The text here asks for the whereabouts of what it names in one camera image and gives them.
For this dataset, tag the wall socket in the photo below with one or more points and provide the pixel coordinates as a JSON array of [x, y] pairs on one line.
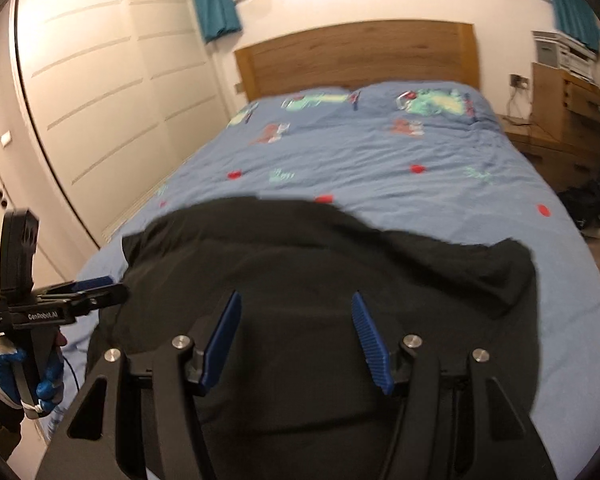
[[519, 80]]

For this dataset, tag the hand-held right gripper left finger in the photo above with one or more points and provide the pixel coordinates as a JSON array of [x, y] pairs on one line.
[[222, 340]]

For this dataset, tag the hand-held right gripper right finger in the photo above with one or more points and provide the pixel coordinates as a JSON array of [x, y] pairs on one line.
[[372, 345]]

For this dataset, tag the wooden nightstand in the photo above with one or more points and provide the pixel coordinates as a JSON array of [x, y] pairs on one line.
[[540, 145]]

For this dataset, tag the person's left hand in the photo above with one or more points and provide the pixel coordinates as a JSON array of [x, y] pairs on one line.
[[2, 370]]

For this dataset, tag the black puffer jacket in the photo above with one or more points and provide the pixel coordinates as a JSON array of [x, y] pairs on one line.
[[300, 260]]

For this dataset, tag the white wall switch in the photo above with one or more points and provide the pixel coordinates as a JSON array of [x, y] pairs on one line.
[[5, 138]]

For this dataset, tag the blue printed pillow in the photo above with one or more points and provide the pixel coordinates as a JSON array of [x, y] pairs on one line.
[[430, 102], [300, 105]]

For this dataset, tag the white printer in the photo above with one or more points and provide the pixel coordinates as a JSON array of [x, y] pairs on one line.
[[562, 52]]

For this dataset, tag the wooden headboard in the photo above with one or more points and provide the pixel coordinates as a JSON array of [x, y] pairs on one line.
[[355, 55]]

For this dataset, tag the black backpack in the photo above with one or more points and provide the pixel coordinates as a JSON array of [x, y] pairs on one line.
[[590, 207]]

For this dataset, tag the bed with blue cartoon sheet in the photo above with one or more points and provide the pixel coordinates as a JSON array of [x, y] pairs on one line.
[[380, 160]]

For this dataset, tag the wooden drawer cabinet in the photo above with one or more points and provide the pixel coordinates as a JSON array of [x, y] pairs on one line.
[[565, 105]]

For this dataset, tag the teal curtain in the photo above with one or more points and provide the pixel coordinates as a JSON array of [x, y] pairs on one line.
[[577, 15], [214, 0]]

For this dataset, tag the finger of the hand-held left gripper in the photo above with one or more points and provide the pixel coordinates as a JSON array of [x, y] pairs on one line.
[[105, 295], [92, 283]]

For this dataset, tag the white wardrobe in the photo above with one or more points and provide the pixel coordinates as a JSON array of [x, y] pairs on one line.
[[110, 85]]

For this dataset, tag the white door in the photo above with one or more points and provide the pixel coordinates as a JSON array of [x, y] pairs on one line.
[[10, 110]]

